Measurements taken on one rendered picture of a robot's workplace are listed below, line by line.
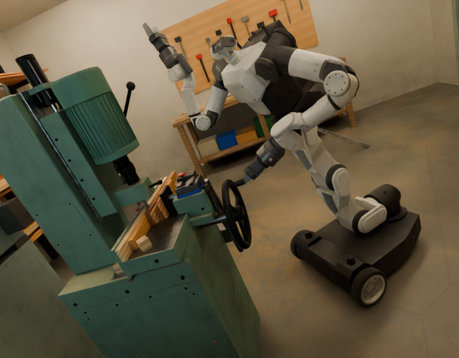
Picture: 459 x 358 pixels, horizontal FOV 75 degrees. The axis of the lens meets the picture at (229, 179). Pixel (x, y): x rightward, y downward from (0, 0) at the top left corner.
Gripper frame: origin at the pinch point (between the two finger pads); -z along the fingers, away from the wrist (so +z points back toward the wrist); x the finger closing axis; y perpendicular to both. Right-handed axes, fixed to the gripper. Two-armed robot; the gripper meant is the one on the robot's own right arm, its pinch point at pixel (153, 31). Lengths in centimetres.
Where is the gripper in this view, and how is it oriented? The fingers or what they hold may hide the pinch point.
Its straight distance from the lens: 165.5
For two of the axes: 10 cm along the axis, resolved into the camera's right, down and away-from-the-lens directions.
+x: -2.1, 3.0, -9.3
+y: -8.0, 4.9, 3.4
